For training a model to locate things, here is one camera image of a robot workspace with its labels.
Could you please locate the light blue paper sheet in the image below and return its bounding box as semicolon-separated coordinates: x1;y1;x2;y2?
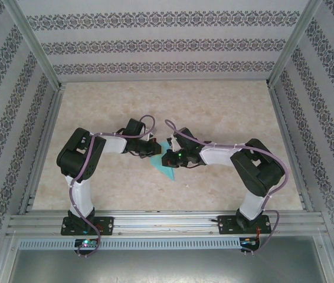
148;141;176;182

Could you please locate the grey metal sheet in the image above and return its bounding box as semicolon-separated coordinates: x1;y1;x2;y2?
0;235;334;283

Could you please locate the small LED controller board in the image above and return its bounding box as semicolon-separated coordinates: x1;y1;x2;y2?
239;236;261;249
74;238;101;249

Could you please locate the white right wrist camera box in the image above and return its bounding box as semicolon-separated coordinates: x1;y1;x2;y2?
166;135;180;150

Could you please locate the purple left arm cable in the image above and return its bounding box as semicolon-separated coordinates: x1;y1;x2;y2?
70;114;156;259

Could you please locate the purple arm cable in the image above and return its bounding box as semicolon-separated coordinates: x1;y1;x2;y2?
163;119;291;255
70;114;156;259

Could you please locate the aluminium mounting rail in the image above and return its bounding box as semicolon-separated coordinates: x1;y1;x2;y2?
6;209;329;236

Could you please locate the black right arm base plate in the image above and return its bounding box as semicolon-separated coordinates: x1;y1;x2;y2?
217;214;273;236

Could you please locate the grey slotted cable duct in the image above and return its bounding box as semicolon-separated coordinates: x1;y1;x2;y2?
18;238;241;251

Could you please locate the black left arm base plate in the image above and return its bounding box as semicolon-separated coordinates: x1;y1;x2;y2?
60;216;115;236

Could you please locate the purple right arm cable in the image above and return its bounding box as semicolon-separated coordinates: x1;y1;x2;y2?
163;119;291;255

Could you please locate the aluminium frame post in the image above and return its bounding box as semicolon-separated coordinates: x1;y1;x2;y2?
1;0;64;91
266;0;323;88

